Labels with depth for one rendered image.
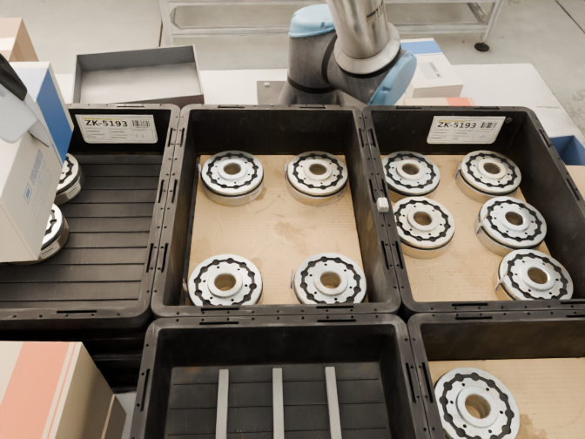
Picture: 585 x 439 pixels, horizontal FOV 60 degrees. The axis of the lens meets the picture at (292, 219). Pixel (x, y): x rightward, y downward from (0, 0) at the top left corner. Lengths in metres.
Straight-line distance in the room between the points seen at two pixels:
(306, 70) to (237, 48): 1.79
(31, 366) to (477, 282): 0.60
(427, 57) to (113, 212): 0.83
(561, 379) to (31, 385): 0.64
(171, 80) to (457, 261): 0.77
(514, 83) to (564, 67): 1.65
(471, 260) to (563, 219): 0.15
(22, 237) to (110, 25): 2.63
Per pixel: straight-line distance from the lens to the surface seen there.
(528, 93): 1.46
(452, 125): 0.94
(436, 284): 0.78
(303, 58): 1.03
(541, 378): 0.76
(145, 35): 2.98
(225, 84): 1.32
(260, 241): 0.79
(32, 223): 0.54
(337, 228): 0.81
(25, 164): 0.53
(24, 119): 0.53
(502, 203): 0.89
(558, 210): 0.87
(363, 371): 0.69
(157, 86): 1.24
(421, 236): 0.79
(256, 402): 0.67
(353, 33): 0.86
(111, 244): 0.82
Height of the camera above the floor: 1.45
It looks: 50 degrees down
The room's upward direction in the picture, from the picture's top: 4 degrees clockwise
